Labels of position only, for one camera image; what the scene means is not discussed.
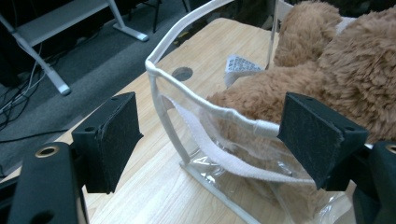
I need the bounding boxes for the white metal desk frame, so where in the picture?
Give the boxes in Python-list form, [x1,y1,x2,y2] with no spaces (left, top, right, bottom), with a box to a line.
[0,0,150,97]

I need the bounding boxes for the brown plush teddy bear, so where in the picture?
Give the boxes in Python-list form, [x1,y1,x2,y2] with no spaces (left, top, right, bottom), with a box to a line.
[206,0,396,216]

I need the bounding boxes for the grey floor cables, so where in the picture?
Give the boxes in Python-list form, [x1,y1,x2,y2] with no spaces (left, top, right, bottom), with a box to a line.
[0,43,48,125]

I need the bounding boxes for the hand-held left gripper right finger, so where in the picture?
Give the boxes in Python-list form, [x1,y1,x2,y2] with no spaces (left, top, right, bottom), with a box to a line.
[276,91,370,191]

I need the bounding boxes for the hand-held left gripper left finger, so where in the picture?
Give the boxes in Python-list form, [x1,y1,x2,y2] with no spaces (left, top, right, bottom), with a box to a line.
[71,91,145,194]

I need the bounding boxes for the clear plastic bag white trim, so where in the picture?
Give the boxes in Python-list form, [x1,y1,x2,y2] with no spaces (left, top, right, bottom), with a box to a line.
[145,0,359,224]

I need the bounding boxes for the black chair leg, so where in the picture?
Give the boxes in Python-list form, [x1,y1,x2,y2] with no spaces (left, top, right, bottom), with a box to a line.
[151,0,163,34]

